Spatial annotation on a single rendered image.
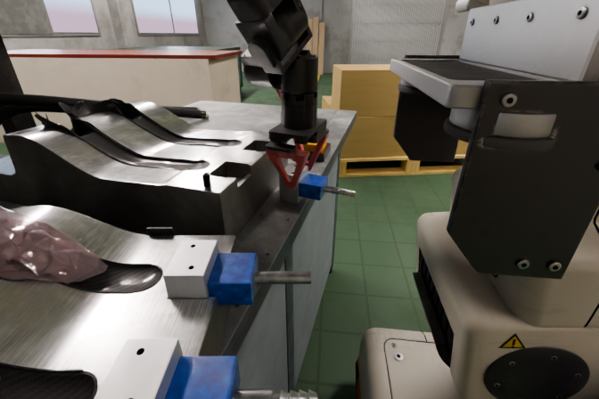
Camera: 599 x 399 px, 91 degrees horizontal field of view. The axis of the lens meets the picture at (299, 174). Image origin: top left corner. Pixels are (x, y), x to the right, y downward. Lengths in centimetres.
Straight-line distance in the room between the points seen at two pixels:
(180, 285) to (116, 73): 315
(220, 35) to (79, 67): 688
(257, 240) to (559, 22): 39
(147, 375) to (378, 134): 230
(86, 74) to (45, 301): 329
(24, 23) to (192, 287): 109
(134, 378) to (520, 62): 39
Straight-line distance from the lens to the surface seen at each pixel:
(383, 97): 236
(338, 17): 950
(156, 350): 25
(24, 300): 35
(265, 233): 46
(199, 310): 30
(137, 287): 35
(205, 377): 24
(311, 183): 51
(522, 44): 35
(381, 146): 247
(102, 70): 346
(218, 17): 1010
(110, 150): 59
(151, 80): 321
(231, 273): 30
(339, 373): 125
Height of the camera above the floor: 107
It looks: 25 degrees down
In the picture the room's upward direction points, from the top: straight up
